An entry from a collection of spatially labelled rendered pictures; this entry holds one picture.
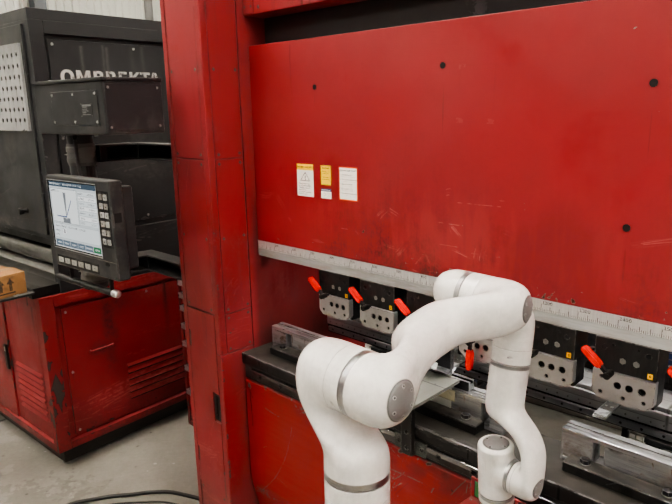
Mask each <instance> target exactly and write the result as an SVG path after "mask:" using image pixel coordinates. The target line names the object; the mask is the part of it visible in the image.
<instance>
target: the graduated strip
mask: <svg viewBox="0 0 672 504"><path fill-rule="evenodd" d="M258 248H261V249H265V250H270V251H274V252H279V253H283V254H288V255H292V256H297V257H301V258H306V259H310V260H315V261H319V262H324V263H328V264H333V265H337V266H342V267H346V268H351V269H355V270H360V271H364V272H369V273H373V274H378V275H382V276H387V277H391V278H396V279H400V280H405V281H409V282H414V283H418V284H423V285H427V286H431V287H433V286H434V283H435V281H436V279H437V277H432V276H427V275H422V274H418V273H413V272H408V271H403V270H398V269H394V268H389V267H384V266H379V265H375V264H370V263H365V262H360V261H355V260H351V259H346V258H341V257H336V256H332V255H327V254H322V253H317V252H312V251H308V250H303V249H298V248H293V247H289V246H284V245H279V244H274V243H269V242H265V241H260V240H258ZM532 303H533V309H535V310H539V311H544V312H548V313H553V314H557V315H562V316H566V317H571V318H575V319H580V320H584V321H589V322H593V323H597V324H602V325H606V326H611V327H615V328H620V329H624V330H629V331H633V332H638V333H642V334H647V335H651V336H656V337H660V338H665V339H669V340H672V327H671V326H666V325H661V324H656V323H652V322H647V321H642V320H637V319H633V318H628V317H623V316H618V315H613V314H609V313H604V312H599V311H594V310H590V309H585V308H580V307H575V306H570V305H566V304H561V303H556V302H551V301H547V300H542V299H537V298H532Z"/></svg>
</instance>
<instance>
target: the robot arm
mask: <svg viewBox="0 0 672 504"><path fill-rule="evenodd" d="M433 295H434V299H435V302H432V303H429V304H427V305H425V306H423V307H422V308H420V309H418V310H417V311H415V312H414V313H412V314H411V315H409V316H408V317H406V318H405V319H404V320H403V321H402V322H401V323H400V324H399V325H398V326H397V327H396V329H395V330H394V332H393V335H392V340H391V345H392V351H391V352H388V353H378V352H375V351H372V350H370V349H367V348H364V347H361V346H359V345H356V344H353V343H351V342H348V341H345V340H341V339H338V338H332V337H324V338H319V339H317V340H314V341H313V342H311V343H310V344H308V345H307V346H306V347H305V348H304V349H303V351H302V352H301V354H300V356H299V359H298V362H297V367H296V386H297V391H298V395H299V398H300V401H301V404H302V406H303V409H304V411H305V413H306V415H307V417H308V420H309V422H310V424H311V426H312V428H313V429H314V431H315V433H316V435H317V437H318V439H319V441H320V443H321V446H322V449H323V455H324V496H325V504H390V452H389V447H388V444H387V442H386V440H385V438H384V437H383V435H382V434H381V432H380V431H379V429H384V428H390V427H393V426H396V425H398V424H399V423H401V422H402V421H404V420H405V419H406V418H407V417H408V415H409V414H410V413H411V411H412V409H413V407H414V405H415V402H416V399H417V396H418V392H419V389H420V385H421V383H422V380H423V378H424V376H425V374H426V373H427V371H428V370H429V368H430V367H431V366H432V365H433V364H434V363H435V362H436V361H437V360H438V359H439V358H440V357H442V356H443V355H445V354H446V353H448V352H449V351H450V350H452V349H453V348H455V347H457V346H459V345H462V344H465V343H469V342H474V341H480V340H486V339H493V342H492V350H491V358H490V366H489V375H488V384H487V392H486V402H485V407H486V411H487V413H488V415H489V416H490V417H491V418H492V419H494V420H495V421H496V422H498V423H499V424H500V425H501V426H502V427H503V428H504V429H505V430H506V431H507V432H508V433H509V434H510V435H511V436H512V438H513V439H514V441H515V443H516V444H517V447H518V449H519V452H520V457H521V462H520V461H518V460H517V459H516V457H515V455H514V444H513V442H512V441H511V440H510V439H509V438H507V437H505V436H502V435H497V434H491V435H486V436H483V437H482V438H480V439H479V441H478V444H477V448H478V493H479V500H480V502H481V504H513V503H514V499H515V497H514V496H516V497H518V498H520V499H522V500H525V501H530V502H531V501H535V500H536V499H538V497H539V496H540V494H541V492H542V490H543V484H544V478H545V470H546V449H545V445H544V442H543V439H542V436H541V434H540V432H539V430H538V429H537V427H536V426H535V424H534V423H533V421H532V420H531V418H530V417H529V416H528V414H527V412H526V410H525V406H524V404H525V396H526V390H527V383H528V376H529V370H530V363H531V355H532V348H533V341H534V332H535V317H534V313H533V311H532V309H533V303H532V297H531V295H530V293H529V291H528V290H527V288H526V287H525V286H523V285H522V284H520V283H518V282H515V281H512V280H508V279H504V278H499V277H494V276H489V275H485V274H480V273H475V272H470V271H466V270H458V269H454V270H448V271H445V272H443V273H442V274H440V275H439V276H438V278H437V279H436V281H435V283H434V286H433ZM378 428H379V429H378Z"/></svg>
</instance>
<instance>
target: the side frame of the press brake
mask: <svg viewBox="0 0 672 504"><path fill-rule="evenodd" d="M159 1H160V14H161V26H162V39H163V51H164V64H165V76H166V89H167V102H168V114H169V127H170V139H171V152H172V164H173V177H174V190H175V202H176V215H177V227H178V240H179V252H180V265H181V278H182V290H183V303H184V315H185V328H186V340H187V353H188V366H189V378H190V391H191V403H192V416H193V428H194V441H195V453H196V466H197V479H198V491H199V504H259V501H258V498H257V495H256V492H255V488H254V485H253V482H252V478H251V463H250V446H249V428H248V411H247V393H246V370H245V363H243V362H242V352H245V351H248V350H250V349H253V348H256V347H259V346H261V345H264V344H267V343H270V342H272V341H273V340H272V325H274V324H279V323H280V322H285V323H288V324H291V325H294V326H297V327H300V328H303V329H306V330H309V331H312V332H315V333H318V334H321V335H324V336H327V337H332V338H338V339H341V340H345V341H348V342H351V343H353V344H356V345H359V346H361V347H364V348H365V343H364V342H361V341H358V340H354V339H351V338H348V337H345V336H342V335H339V334H336V333H333V332H330V331H328V322H327V315H325V314H323V313H322V311H321V310H320V304H319V293H318V292H316V291H315V290H314V288H313V287H312V285H311V284H310V282H309V281H308V278H309V277H312V276H313V277H314V278H315V280H316V281H317V282H318V284H319V285H320V280H319V270H320V269H316V268H312V267H308V266H304V265H299V264H295V263H291V262H286V261H282V260H278V259H274V258H269V257H265V256H261V255H259V251H258V229H257V208H256V188H255V168H254V147H253V127H252V107H251V86H250V66H249V46H254V45H261V44H265V26H264V19H262V18H253V17H245V16H244V15H243V6H242V0H159Z"/></svg>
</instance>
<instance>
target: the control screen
mask: <svg viewBox="0 0 672 504"><path fill-rule="evenodd" d="M48 182H49V190H50V198H51V206H52V214H53V222H54V230H55V237H56V245H59V246H63V247H67V248H71V249H75V250H79V251H83V252H87V253H91V254H95V255H99V256H102V248H101V239H100V230H99V221H98V212H97V203H96V193H95V186H91V185H83V184H74V183H66V182H58V181H49V180H48ZM62 228H64V229H67V234H63V229H62Z"/></svg>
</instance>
